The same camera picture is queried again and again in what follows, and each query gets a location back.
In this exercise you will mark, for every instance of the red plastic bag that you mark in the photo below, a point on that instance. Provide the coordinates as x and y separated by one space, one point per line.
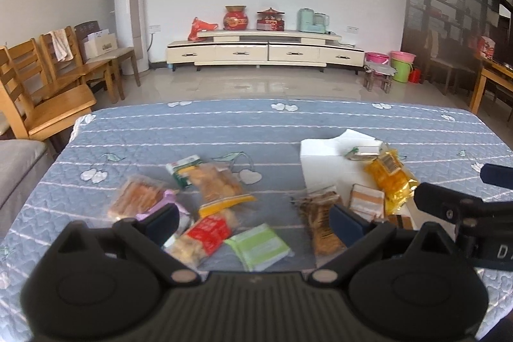
202 29

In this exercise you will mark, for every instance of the brown biscuit clear bag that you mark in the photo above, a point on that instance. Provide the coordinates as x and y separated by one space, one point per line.
318 217

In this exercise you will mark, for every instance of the purple-edged snack packet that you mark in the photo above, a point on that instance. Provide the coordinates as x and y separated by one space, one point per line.
134 197

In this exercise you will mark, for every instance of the red round jar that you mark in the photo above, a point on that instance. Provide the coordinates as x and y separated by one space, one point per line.
236 19

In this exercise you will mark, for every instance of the small brown snack packet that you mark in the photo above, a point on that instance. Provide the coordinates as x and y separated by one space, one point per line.
400 221

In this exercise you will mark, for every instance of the pink plastic basin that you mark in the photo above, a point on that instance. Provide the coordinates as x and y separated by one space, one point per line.
376 57

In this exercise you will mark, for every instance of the white wall socket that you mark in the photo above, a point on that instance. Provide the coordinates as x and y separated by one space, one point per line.
352 29
154 28

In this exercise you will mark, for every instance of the red pavilion ornament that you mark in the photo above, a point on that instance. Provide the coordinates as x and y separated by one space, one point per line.
270 20

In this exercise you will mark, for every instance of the red snack packet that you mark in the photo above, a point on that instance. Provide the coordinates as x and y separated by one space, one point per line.
204 236

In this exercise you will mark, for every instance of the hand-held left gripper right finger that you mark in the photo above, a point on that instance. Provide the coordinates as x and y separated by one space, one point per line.
345 225

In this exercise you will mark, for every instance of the red white gift bag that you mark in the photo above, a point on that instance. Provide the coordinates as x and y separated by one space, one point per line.
487 46

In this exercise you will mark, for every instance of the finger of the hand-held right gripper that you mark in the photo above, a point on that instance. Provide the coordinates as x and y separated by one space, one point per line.
499 175
441 203

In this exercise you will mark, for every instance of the light wooden chair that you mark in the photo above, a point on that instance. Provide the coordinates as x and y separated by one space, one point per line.
92 67
52 113
32 61

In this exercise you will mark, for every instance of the white towel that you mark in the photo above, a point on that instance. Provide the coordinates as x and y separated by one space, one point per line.
61 45

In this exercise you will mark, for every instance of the green plastic bucket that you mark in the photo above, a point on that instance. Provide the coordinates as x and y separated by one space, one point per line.
400 72

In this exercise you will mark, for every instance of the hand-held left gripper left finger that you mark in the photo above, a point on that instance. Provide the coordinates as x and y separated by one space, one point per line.
162 224

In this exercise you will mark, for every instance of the white box on chair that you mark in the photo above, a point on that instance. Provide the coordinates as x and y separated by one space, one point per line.
100 45

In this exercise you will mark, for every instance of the white floor air conditioner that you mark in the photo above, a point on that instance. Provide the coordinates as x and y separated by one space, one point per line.
130 5

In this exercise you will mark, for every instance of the mint green appliance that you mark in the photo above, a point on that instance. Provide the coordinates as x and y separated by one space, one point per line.
310 21

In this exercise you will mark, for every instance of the small red can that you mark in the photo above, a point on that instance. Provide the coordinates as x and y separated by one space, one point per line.
415 75

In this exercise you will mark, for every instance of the wooden table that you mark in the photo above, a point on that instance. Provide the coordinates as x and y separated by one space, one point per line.
495 79

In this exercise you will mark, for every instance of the green white snack carton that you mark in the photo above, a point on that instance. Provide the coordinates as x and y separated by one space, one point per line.
182 169

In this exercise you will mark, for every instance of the clear biscuit bag yellow stripe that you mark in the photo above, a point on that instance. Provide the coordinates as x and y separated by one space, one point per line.
218 185

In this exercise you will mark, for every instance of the pink plastic bucket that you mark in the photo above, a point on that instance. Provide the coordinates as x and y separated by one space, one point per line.
402 56

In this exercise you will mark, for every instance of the tan white snack packet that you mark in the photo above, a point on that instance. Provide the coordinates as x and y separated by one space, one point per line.
366 199

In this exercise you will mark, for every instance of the dark cushioned wooden chair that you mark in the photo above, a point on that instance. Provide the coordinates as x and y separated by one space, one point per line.
120 53

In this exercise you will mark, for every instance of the silver foil snack packet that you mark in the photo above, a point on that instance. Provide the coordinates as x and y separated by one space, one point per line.
362 153

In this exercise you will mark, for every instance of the green snack packet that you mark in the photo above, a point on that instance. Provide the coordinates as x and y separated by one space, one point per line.
258 248

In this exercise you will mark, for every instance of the red cardboard box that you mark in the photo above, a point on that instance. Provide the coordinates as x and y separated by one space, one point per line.
324 161

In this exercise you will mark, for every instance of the small wooden stool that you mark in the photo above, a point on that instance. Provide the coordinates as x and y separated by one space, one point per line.
378 77

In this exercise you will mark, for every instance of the cream TV cabinet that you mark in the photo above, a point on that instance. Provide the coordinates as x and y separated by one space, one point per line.
248 51

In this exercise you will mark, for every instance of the yellow snack packet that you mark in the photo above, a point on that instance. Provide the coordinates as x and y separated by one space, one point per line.
390 177

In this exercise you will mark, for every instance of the grey sofa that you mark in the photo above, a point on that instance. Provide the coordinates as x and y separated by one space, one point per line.
16 173

